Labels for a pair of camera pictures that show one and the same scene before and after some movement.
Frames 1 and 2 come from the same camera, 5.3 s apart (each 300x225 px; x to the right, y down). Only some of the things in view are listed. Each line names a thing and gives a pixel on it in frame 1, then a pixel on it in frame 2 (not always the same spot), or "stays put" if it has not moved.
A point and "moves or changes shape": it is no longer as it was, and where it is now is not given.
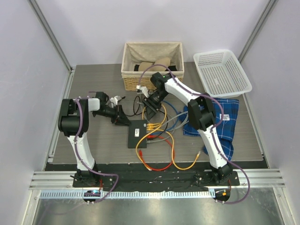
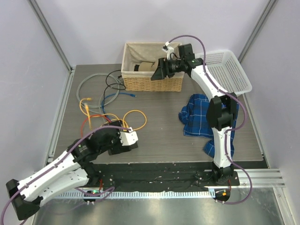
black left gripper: [121, 119] -> [117, 134]
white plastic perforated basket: [221, 75] stays put
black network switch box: [136, 129] -> [123, 148]
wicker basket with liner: [137, 55] stays put
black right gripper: [151, 111] -> [162, 70]
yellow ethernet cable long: [161, 127] moves or changes shape
